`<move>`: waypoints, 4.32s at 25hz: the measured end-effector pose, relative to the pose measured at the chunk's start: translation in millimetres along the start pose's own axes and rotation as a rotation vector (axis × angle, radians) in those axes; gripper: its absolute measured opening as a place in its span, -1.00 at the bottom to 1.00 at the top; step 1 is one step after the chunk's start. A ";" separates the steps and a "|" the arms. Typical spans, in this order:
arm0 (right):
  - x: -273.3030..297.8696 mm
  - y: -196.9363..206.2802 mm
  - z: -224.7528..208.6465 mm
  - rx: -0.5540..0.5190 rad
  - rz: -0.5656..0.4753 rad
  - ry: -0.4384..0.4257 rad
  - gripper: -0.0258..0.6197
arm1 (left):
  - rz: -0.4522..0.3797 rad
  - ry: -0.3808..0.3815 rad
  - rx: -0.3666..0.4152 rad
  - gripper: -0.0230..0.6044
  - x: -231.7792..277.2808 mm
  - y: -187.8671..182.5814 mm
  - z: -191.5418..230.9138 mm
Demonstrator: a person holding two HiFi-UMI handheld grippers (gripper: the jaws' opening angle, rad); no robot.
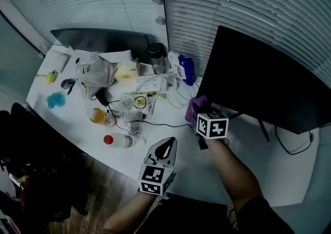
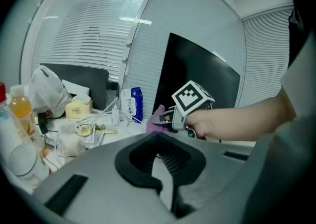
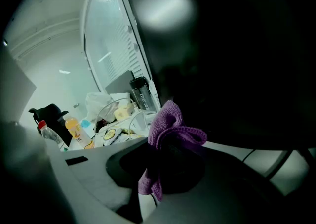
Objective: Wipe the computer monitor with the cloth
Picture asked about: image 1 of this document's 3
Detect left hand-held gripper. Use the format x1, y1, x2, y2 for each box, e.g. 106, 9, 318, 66
138, 136, 178, 197

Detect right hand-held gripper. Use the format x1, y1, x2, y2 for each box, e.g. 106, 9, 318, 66
195, 111, 230, 151

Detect purple cloth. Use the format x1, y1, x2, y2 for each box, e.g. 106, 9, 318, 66
185, 95, 208, 123

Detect black computer monitor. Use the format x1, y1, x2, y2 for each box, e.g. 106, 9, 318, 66
196, 25, 331, 143

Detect person's left forearm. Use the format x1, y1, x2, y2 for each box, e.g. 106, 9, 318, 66
100, 191, 159, 234

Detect person's right forearm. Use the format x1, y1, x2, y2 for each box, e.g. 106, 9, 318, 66
206, 137, 265, 211

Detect small clear plastic bags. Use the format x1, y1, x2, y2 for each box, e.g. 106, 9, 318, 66
121, 108, 145, 136

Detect red-capped clear bottle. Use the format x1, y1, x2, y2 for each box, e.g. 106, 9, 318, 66
103, 132, 136, 149

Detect round yellow-label packet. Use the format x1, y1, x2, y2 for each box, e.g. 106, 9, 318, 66
121, 92, 151, 115

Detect blue white packet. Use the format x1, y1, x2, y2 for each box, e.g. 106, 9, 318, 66
168, 52, 196, 87

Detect person's dark clothing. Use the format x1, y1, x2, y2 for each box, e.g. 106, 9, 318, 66
137, 194, 296, 234

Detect white power strip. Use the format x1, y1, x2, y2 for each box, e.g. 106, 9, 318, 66
108, 74, 179, 95

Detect orange juice bottle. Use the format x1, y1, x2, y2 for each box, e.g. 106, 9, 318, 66
86, 107, 116, 128

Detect small black box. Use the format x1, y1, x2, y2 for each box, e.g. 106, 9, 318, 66
95, 89, 111, 107

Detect dark-lidded clear water bottle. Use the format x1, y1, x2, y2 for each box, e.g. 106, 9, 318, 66
147, 42, 168, 75

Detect yellow tissue pack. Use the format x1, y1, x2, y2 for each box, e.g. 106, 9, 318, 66
115, 58, 141, 83

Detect white plastic bag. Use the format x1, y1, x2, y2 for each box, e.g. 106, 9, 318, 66
74, 52, 118, 100

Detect white paper sheet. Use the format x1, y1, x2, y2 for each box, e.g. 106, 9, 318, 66
73, 49, 133, 64

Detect black pen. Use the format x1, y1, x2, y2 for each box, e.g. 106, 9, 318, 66
67, 77, 79, 96

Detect black computer mouse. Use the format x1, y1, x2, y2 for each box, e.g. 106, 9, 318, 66
61, 78, 76, 90

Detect blue fluffy ball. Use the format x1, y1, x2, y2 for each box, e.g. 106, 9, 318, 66
46, 91, 67, 110

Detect black office chair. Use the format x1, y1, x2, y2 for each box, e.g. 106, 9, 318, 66
0, 102, 89, 228

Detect small yellow toy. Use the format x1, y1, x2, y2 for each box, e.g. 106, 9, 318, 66
45, 70, 58, 85

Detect white keyboard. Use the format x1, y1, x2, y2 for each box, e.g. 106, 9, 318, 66
41, 49, 72, 74

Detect thin black cable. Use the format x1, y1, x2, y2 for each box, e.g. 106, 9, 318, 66
106, 98, 195, 136

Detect bundle of white cables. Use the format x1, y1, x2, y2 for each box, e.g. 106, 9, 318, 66
134, 72, 200, 110

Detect thick black power cable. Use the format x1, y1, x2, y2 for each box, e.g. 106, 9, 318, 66
274, 126, 314, 156

